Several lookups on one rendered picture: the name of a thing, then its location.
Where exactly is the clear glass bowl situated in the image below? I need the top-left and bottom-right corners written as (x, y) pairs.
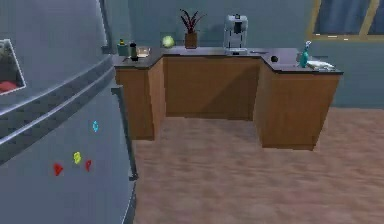
top-left (136, 45), bottom-right (152, 58)

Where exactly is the wooden kitchen counter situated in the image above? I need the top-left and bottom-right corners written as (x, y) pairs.
top-left (112, 45), bottom-right (344, 151)

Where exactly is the green lettuce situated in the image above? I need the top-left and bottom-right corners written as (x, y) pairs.
top-left (161, 35), bottom-right (176, 48)

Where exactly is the red house plant in pot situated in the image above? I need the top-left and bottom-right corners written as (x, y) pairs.
top-left (179, 8), bottom-right (207, 50)

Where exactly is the black pepper mill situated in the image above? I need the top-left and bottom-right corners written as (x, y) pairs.
top-left (129, 41), bottom-right (139, 62)

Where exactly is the white coffee machine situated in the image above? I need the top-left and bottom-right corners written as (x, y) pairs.
top-left (223, 13), bottom-right (249, 56)

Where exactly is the teal spray bottle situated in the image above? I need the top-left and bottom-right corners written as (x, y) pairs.
top-left (298, 40), bottom-right (313, 69)

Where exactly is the white dish cloth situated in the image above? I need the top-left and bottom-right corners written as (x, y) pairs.
top-left (306, 59), bottom-right (336, 72)

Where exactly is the grey fridge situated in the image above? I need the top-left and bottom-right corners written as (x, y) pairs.
top-left (0, 0), bottom-right (138, 224)

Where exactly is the wooden framed window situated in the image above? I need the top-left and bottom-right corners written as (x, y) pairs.
top-left (306, 0), bottom-right (384, 42)

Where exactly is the white framed photo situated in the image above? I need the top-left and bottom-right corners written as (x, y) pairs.
top-left (0, 38), bottom-right (27, 97)

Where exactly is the grey fridge handle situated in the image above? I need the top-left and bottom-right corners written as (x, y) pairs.
top-left (111, 85), bottom-right (139, 181)
top-left (98, 0), bottom-right (115, 55)

